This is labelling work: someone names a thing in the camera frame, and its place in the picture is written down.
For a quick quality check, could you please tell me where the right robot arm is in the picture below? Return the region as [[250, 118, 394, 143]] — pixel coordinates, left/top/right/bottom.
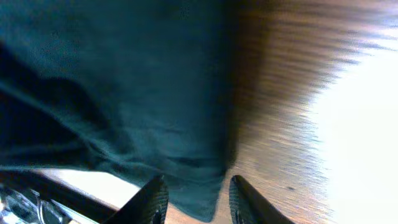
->
[[1, 171, 291, 224]]

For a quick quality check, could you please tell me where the black t-shirt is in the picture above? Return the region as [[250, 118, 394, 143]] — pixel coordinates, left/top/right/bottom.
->
[[1, 0, 237, 222]]

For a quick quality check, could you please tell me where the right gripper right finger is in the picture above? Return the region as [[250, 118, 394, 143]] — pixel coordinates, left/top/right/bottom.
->
[[229, 175, 294, 224]]

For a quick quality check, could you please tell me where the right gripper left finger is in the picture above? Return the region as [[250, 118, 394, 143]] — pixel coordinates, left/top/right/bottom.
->
[[102, 175, 169, 224]]

